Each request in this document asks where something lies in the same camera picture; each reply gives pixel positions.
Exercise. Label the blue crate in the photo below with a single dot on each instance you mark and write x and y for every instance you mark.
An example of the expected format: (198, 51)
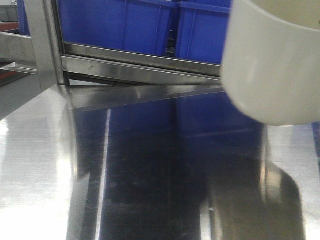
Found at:
(140, 26)
(202, 30)
(22, 18)

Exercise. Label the blue crate right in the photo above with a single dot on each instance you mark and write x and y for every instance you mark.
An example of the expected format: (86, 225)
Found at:
(202, 30)

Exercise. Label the stainless steel shelf frame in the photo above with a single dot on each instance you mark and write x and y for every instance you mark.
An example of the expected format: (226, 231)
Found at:
(45, 53)

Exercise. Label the blue crate far left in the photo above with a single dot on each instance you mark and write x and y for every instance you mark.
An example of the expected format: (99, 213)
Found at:
(22, 18)

